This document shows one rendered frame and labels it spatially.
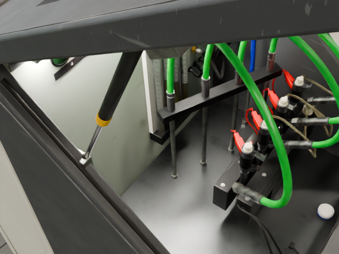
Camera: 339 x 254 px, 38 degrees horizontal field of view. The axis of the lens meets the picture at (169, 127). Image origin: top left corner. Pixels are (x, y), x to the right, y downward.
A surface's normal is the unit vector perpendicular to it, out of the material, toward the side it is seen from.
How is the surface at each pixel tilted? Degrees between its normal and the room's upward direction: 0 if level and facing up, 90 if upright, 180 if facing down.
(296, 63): 90
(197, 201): 0
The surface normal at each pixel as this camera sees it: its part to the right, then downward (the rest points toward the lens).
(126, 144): 0.81, 0.43
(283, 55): -0.59, 0.63
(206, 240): -0.04, -0.65
